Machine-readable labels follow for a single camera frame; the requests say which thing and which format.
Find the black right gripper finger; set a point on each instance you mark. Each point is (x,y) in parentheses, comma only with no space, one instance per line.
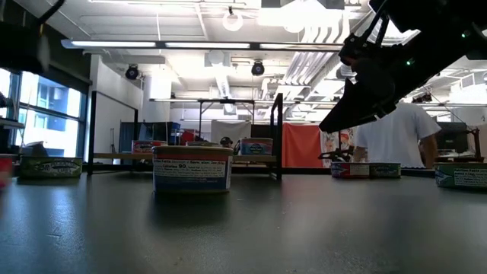
(354,110)

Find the black round ceiling fixture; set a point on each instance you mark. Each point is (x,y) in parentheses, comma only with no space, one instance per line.
(257,68)
(132,72)

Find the dark background monitor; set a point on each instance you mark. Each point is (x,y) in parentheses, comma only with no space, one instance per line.
(452,137)

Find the blue partition panel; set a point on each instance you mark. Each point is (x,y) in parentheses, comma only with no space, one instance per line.
(152,131)

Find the wooden shelf with black legs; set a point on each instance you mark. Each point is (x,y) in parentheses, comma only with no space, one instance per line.
(114,156)

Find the white hanging cloth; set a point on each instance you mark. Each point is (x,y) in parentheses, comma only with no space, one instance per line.
(230,129)

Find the person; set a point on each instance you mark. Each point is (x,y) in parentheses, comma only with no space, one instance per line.
(395,137)
(226,141)

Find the white round ceiling fixture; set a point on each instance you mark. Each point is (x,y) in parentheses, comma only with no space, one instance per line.
(233,26)

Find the colourful wall poster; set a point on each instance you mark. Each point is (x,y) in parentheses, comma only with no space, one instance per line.
(344,139)

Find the red label can silver lid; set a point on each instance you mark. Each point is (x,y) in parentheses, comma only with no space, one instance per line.
(146,147)
(348,170)
(4,171)

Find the large window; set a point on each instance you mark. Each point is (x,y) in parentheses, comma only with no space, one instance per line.
(49,106)

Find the black aluminium rig frame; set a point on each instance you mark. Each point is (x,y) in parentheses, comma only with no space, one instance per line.
(304,171)

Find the blue label seafood can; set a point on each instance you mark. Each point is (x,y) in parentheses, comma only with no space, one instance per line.
(192,171)
(256,146)

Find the black metal background frame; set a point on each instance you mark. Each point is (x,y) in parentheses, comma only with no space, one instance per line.
(201,100)

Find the long overhead light bar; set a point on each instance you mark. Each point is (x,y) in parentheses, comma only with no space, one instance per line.
(205,45)

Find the green label can silver lid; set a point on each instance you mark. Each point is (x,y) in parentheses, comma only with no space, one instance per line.
(201,144)
(385,170)

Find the black background robot arm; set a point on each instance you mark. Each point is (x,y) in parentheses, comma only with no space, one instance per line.
(336,154)

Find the black table mat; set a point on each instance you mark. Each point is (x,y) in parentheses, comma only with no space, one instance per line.
(243,228)

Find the green label can gold lid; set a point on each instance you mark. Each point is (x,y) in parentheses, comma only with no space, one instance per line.
(460,176)
(51,167)

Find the red metal stand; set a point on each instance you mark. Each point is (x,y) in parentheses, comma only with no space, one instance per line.
(475,141)

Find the orange curtain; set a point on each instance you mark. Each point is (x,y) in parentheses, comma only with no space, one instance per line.
(302,144)

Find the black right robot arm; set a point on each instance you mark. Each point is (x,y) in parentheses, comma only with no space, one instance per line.
(437,26)

